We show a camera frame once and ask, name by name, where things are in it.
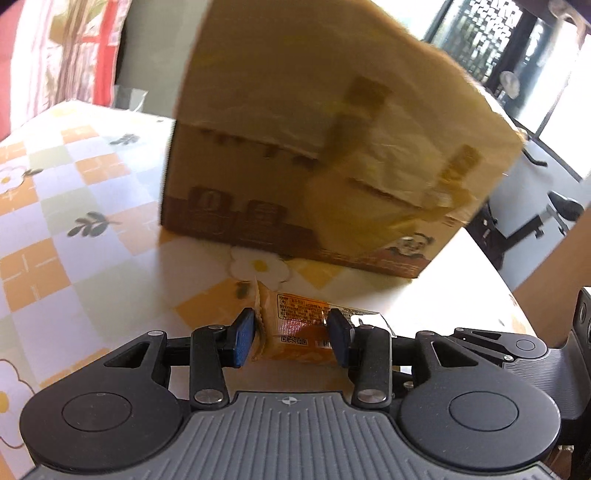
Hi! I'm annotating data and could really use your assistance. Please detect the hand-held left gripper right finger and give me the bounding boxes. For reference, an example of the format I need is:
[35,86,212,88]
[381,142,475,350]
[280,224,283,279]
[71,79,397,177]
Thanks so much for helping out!
[326,308,488,411]

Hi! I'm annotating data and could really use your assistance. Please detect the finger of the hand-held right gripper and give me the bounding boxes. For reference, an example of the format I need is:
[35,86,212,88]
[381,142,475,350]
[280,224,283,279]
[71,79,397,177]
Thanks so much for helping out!
[454,327,519,365]

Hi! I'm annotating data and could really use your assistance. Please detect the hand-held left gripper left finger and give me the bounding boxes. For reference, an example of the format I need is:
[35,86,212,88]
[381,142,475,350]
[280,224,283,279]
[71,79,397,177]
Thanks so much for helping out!
[92,308,256,411]

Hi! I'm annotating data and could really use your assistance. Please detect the orange snack packet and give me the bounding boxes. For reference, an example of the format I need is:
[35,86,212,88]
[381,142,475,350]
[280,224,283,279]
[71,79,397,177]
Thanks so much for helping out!
[253,279,396,366]

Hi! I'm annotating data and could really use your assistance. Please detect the brown cardboard box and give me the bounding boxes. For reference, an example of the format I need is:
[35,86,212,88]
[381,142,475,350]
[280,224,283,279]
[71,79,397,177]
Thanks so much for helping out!
[159,0,526,280]

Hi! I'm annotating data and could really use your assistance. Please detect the yellow plastic bag liner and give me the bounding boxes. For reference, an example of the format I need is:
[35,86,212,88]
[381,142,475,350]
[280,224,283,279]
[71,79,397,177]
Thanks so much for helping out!
[173,0,526,260]

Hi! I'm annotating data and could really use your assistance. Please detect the brown cardboard sheet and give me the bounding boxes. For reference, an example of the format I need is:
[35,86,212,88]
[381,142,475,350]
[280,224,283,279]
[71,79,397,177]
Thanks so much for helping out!
[510,215,591,348]

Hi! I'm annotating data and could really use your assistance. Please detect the black exercise bike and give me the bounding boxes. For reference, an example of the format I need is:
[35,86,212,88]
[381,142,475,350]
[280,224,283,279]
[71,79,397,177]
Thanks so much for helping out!
[466,129,585,274]

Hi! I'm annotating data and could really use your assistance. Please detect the checkered flower tablecloth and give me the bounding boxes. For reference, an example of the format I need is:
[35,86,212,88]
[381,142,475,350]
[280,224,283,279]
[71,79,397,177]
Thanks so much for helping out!
[0,99,539,462]

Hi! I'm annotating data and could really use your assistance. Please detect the black window frame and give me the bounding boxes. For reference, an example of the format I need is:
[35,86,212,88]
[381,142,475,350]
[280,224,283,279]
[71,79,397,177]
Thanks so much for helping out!
[422,0,591,182]

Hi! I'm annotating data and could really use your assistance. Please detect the printed wall cloth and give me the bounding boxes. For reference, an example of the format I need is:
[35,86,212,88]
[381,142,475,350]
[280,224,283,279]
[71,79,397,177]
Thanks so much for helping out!
[0,0,133,140]

